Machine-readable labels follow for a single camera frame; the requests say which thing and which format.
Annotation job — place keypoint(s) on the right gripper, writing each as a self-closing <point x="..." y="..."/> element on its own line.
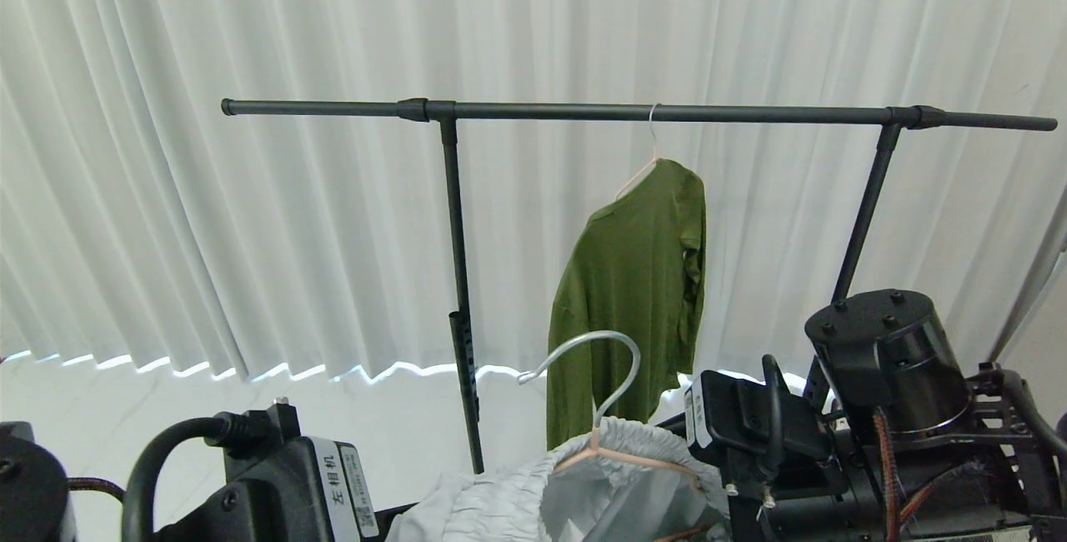
<point x="800" y="509"/>

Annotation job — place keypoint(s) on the pink clothes hanger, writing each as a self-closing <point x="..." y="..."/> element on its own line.
<point x="642" y="171"/>
<point x="621" y="392"/>

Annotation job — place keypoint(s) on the green printed shirt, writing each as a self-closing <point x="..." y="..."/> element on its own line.
<point x="625" y="292"/>

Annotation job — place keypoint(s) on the pale grey garment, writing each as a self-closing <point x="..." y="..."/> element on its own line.
<point x="500" y="500"/>

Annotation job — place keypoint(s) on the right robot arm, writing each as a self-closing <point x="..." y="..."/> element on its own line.
<point x="900" y="358"/>

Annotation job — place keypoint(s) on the black clothes rack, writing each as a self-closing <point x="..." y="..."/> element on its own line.
<point x="583" y="111"/>

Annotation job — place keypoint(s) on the white curtain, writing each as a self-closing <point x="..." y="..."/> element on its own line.
<point x="250" y="192"/>

